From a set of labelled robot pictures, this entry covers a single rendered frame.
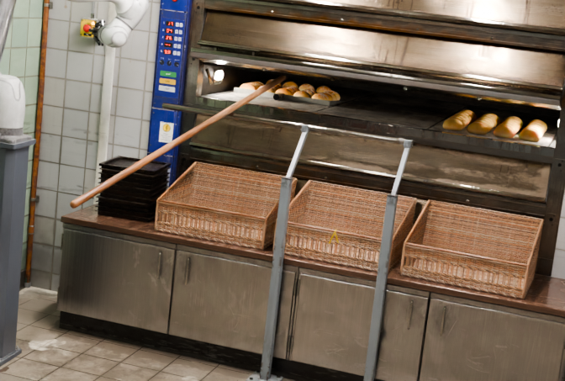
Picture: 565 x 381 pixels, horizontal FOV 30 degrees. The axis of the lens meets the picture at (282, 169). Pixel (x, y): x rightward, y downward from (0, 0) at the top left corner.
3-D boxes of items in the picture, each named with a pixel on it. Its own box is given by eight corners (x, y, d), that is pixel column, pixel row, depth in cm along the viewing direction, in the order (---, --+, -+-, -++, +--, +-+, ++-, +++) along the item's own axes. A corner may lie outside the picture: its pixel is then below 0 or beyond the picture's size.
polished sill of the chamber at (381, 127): (199, 103, 545) (200, 96, 545) (554, 156, 495) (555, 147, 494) (195, 104, 540) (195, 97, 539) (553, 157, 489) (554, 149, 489)
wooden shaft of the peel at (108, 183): (75, 209, 400) (74, 203, 399) (68, 208, 401) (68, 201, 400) (286, 80, 538) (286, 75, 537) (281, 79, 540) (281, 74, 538)
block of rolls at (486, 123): (458, 118, 575) (459, 108, 574) (547, 130, 562) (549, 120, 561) (440, 129, 518) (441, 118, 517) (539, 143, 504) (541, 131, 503)
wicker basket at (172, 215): (189, 213, 546) (194, 160, 542) (293, 230, 531) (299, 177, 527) (151, 230, 500) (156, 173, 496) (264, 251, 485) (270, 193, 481)
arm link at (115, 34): (111, 50, 509) (128, 29, 511) (122, 54, 496) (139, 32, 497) (94, 37, 504) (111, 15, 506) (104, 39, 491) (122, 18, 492)
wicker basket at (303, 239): (302, 232, 530) (308, 178, 525) (411, 252, 513) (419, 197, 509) (270, 252, 485) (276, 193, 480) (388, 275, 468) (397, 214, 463)
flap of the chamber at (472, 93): (189, 55, 521) (203, 61, 540) (558, 106, 471) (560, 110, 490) (190, 51, 521) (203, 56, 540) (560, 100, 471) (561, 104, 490)
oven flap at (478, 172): (191, 146, 543) (199, 109, 546) (545, 203, 493) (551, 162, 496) (188, 144, 539) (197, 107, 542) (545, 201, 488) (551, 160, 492)
